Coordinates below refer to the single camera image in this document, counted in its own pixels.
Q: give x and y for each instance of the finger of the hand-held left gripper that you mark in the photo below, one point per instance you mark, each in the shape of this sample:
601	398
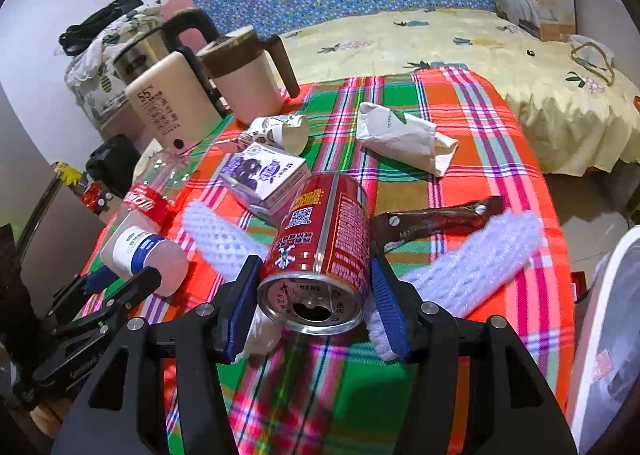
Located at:
100	279
137	285

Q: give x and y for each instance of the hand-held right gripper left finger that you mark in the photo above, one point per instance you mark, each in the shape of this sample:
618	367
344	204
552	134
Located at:
239	307

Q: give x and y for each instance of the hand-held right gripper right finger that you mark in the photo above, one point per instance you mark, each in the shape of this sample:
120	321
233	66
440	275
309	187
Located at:
389	307

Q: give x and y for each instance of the white bottle with blue label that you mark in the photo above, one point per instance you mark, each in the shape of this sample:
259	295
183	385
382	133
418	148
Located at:
150	255

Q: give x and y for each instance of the clear plastic bottle red label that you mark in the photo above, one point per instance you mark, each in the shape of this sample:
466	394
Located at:
150	197

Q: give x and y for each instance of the red drink can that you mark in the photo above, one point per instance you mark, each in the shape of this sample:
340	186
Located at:
320	235

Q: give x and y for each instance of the purple and white milk carton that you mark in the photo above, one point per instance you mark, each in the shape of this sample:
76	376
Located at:
265	170

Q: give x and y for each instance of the patterned paper cup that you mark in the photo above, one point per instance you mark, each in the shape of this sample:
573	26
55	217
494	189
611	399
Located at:
280	131

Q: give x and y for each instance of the white trash bin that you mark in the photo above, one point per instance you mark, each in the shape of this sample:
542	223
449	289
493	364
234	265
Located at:
610	315

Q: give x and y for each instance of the white foam net sleeve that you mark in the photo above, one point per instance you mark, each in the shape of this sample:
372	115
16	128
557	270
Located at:
220	235
480	255

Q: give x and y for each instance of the brown snack wrapper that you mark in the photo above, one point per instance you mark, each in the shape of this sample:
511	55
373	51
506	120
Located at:
430	222

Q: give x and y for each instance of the black box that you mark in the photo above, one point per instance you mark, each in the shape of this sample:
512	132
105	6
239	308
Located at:
112	162

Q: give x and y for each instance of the plaid tablecloth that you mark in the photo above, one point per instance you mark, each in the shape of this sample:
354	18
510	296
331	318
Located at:
475	160

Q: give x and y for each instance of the white paper bag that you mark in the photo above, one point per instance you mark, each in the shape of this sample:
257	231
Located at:
400	135

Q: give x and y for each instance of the beige electric kettle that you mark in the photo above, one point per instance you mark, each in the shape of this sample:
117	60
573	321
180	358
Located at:
165	105

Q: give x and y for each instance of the patterned cloth bundle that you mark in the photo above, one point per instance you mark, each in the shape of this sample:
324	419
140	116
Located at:
95	80

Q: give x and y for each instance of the cream jug with brown lid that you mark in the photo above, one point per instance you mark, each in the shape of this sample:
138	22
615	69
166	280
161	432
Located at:
250	80

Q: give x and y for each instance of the black bag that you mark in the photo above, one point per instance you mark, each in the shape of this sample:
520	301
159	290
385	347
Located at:
95	25

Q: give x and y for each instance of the yellow printed bed sheet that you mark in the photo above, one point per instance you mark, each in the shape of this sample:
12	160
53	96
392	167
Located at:
540	100

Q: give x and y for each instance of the white ribbed panel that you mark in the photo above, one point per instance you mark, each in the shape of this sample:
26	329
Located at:
595	10

